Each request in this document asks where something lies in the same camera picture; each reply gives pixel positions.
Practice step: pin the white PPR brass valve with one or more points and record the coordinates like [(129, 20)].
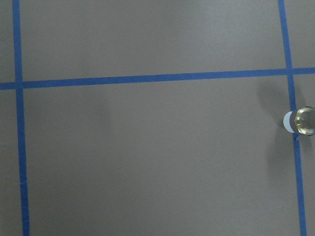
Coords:
[(300, 121)]

